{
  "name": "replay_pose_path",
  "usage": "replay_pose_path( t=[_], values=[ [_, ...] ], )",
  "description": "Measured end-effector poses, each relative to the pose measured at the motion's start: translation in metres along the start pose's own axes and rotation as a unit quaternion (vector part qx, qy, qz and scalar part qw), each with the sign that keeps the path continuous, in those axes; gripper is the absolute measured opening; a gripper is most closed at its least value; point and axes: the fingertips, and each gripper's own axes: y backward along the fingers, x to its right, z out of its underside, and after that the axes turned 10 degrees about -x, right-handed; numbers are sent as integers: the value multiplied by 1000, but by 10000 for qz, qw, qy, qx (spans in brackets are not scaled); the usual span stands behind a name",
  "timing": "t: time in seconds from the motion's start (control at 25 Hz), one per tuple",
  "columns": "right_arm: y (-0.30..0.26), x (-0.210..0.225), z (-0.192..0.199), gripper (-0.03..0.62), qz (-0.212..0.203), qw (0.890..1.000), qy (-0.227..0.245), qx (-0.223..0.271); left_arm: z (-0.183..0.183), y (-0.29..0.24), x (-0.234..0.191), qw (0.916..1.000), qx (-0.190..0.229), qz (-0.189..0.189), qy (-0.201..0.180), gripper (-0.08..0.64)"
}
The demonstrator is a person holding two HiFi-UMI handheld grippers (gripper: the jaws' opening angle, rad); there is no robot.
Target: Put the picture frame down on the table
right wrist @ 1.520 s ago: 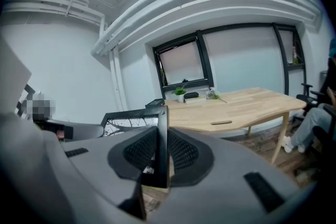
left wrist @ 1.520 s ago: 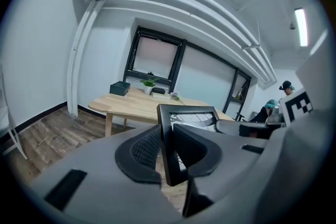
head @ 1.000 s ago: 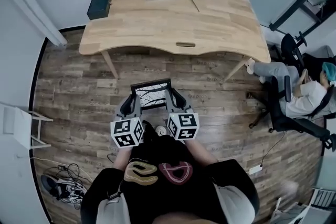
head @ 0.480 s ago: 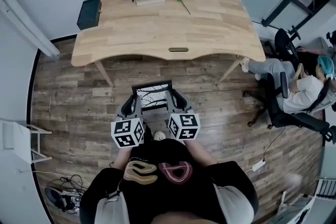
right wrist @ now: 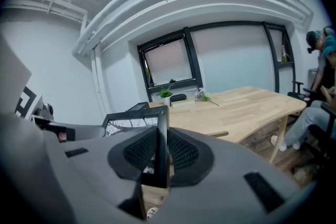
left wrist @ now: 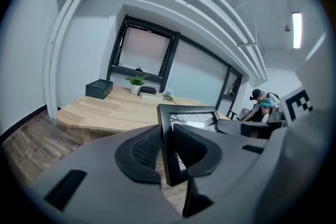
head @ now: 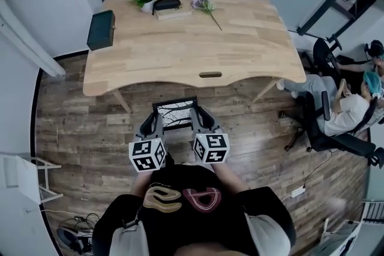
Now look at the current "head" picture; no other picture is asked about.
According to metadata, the person's left forearm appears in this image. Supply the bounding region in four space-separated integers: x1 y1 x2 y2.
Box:
130 170 154 198

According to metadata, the white side table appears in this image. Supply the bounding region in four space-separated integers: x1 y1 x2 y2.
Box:
0 152 64 204

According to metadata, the black office chair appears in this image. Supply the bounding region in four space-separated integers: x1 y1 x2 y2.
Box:
311 34 344 79
283 89 384 168

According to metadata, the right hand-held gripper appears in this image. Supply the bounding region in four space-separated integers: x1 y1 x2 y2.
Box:
190 107 230 165

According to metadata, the white wall conduit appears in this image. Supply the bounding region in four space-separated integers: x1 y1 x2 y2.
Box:
0 0 67 78

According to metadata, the beige book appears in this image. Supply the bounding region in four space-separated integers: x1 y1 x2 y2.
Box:
155 5 193 22

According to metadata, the person's black printed shirt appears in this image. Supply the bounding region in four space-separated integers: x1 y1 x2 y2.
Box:
92 155 297 256

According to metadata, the white wire rack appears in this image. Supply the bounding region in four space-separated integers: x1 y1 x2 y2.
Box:
361 200 384 224

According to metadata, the person's right forearm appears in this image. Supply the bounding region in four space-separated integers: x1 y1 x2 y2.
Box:
212 162 251 194

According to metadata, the purple flower sprig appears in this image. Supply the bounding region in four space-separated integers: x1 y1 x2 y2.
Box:
191 0 223 32

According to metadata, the white board panel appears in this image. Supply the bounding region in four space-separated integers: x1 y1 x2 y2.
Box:
314 220 364 256

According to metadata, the black framed picture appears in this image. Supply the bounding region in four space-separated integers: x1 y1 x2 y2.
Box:
152 95 199 133

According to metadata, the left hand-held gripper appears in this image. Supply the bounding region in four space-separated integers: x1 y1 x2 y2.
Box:
128 113 167 173

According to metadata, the black floor cable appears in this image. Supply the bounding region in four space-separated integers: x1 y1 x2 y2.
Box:
302 149 334 189

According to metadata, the wooden desk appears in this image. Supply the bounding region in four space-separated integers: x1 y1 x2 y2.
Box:
82 0 307 114

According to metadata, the dark green box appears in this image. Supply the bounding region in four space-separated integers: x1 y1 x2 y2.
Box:
86 10 116 52

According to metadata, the grey bag of equipment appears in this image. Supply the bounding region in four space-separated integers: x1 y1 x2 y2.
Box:
56 226 94 255

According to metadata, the black glasses case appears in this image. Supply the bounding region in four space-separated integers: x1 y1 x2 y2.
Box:
151 0 182 16

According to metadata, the white power strip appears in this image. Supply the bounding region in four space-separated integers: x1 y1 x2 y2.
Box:
290 185 307 198

